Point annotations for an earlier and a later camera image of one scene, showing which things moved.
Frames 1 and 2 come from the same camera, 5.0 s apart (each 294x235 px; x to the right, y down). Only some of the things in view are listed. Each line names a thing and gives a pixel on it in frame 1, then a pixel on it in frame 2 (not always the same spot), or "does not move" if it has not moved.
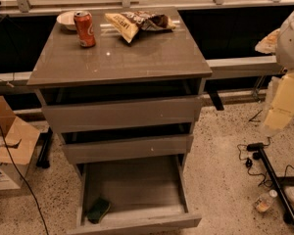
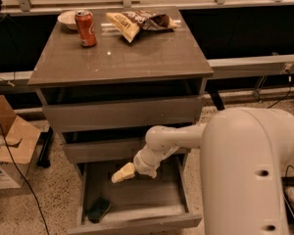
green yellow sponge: [97, 210] does not move
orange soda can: [83, 23] does not move
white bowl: [67, 21] does not move
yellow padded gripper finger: [269, 44] to [125, 172]
